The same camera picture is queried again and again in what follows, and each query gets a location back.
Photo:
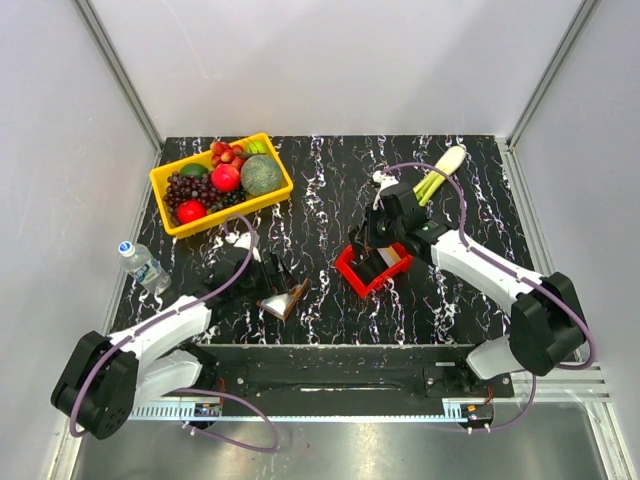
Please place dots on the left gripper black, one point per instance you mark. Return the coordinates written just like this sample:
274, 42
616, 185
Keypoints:
282, 280

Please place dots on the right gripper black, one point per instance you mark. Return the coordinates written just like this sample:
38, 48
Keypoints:
366, 234

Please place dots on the light blue credit card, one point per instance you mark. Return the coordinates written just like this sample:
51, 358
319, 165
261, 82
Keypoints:
278, 304

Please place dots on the brown leather card holder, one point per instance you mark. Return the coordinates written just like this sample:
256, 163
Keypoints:
297, 293

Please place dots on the red plastic card box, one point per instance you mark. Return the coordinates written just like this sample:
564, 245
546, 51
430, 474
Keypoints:
346, 261

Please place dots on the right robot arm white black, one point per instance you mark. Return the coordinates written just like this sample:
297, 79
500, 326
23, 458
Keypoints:
546, 319

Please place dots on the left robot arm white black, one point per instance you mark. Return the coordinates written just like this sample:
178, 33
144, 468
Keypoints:
107, 377

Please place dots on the black marble pattern mat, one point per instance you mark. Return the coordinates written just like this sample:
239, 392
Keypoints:
309, 230

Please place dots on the green celery stalk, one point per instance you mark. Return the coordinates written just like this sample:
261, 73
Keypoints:
449, 162

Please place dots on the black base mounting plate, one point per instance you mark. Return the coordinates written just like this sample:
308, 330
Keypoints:
422, 380

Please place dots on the green cantaloupe melon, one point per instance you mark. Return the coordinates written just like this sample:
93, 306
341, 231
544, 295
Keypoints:
261, 175

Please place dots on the red apple lower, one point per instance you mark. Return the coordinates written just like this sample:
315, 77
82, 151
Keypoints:
190, 211

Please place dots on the red apple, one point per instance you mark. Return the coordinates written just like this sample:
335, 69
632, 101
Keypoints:
226, 178
190, 211

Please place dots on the red apple upper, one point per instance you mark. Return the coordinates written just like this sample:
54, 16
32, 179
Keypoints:
226, 178

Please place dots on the dark purple grape bunch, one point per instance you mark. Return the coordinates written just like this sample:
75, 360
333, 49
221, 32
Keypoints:
180, 189

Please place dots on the red lychee cluster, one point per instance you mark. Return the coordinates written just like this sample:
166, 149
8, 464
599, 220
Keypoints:
223, 153

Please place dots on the dark green avocado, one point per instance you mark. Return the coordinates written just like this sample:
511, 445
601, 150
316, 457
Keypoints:
194, 170

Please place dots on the clear plastic water bottle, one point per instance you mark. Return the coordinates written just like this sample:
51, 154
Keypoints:
138, 262

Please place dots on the yellow plastic fruit tray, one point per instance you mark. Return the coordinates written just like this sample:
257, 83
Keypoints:
159, 175

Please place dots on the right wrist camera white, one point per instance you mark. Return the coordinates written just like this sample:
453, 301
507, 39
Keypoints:
382, 181

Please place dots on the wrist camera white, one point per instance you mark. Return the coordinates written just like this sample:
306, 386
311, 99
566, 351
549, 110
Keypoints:
382, 181
246, 241

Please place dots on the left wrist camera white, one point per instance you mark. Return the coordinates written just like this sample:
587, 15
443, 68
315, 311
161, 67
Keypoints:
246, 241

